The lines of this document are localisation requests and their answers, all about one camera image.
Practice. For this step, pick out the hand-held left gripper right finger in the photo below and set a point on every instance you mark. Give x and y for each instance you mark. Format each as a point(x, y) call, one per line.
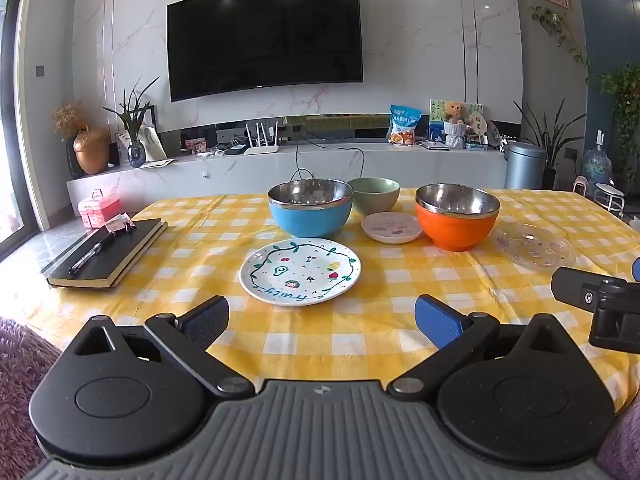
point(440, 321)

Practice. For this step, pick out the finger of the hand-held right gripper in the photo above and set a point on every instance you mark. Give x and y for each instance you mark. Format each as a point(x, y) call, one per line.
point(572, 285)
point(636, 269)

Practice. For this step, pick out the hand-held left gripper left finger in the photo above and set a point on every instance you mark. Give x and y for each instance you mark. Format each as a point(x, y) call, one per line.
point(207, 321)

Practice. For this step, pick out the clear glass plate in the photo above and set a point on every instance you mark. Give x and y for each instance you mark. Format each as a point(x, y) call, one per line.
point(532, 247)

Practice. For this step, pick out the orange steel bowl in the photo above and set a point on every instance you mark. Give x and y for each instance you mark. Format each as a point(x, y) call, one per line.
point(455, 230)

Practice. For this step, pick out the white fruit print plate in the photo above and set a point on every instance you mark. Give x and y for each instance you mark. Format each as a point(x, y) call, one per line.
point(300, 275)

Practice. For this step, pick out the small pink floral plate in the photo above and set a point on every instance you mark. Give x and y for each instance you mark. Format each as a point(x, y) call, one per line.
point(391, 227)

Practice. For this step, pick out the yellow checked tablecloth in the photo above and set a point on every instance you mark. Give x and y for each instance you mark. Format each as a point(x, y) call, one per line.
point(200, 260)

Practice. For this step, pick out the white round stool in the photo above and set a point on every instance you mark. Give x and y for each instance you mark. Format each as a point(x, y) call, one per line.
point(607, 195)

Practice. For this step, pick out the blue water bottle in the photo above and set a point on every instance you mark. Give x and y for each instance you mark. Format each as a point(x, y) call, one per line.
point(597, 162)

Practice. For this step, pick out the black notebook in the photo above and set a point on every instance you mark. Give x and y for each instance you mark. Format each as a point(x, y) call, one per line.
point(115, 255)

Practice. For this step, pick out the grey metal trash can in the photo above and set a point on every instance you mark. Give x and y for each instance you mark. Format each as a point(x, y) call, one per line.
point(524, 167)

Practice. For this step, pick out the pink binder clip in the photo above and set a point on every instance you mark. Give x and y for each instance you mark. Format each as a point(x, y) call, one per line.
point(120, 224)

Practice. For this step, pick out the black pen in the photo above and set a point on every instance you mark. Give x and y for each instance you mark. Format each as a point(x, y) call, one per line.
point(92, 255)

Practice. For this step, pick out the green ceramic bowl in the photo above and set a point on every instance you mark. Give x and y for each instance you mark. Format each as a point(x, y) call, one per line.
point(375, 200)

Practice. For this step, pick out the blue steel bowl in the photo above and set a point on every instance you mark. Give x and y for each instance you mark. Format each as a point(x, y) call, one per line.
point(310, 220)

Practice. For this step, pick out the tall leafy potted plant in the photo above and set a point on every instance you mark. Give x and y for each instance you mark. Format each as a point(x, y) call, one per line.
point(550, 135)

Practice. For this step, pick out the pink storage box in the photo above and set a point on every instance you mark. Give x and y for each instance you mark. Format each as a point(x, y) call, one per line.
point(99, 210)

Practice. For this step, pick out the green ivy plant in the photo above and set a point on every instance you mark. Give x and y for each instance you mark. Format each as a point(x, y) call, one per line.
point(625, 105)

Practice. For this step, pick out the small pink photo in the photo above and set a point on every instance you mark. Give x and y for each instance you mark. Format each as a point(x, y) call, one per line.
point(195, 146)

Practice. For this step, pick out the white marble television cabinet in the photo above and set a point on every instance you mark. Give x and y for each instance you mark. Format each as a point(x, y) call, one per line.
point(350, 170)

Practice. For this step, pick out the white router with antennas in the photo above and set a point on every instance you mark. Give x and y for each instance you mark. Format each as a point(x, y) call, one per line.
point(261, 149)

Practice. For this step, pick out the green plant in blue vase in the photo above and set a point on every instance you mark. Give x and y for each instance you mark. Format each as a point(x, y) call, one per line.
point(136, 155)

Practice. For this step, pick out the white sketch card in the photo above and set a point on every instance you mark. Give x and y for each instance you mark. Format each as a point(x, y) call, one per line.
point(155, 145)

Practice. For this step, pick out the white fan ornament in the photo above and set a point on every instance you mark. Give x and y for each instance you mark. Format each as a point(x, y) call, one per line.
point(479, 124)

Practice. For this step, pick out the teddy bear toy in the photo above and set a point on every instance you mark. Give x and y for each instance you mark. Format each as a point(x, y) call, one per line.
point(454, 135)

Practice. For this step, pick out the purple shaggy rug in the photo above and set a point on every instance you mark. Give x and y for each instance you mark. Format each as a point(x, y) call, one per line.
point(22, 375)

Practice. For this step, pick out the blue snack bag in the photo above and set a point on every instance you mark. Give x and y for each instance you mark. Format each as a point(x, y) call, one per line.
point(404, 125)

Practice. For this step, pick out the gold round vase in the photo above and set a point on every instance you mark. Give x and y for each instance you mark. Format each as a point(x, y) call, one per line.
point(91, 152)

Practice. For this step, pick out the brown teddy bear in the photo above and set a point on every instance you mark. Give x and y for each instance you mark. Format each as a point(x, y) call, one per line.
point(455, 111)

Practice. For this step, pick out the green picture card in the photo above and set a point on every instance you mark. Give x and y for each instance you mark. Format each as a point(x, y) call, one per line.
point(437, 107)

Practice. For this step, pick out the dried flower bunch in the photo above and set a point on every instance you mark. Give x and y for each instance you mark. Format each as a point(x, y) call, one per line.
point(70, 117)

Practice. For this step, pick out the trailing vine plant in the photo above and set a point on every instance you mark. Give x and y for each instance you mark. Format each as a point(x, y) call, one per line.
point(555, 22)

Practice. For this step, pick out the black flat television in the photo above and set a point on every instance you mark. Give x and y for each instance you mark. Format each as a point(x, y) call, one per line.
point(265, 35)

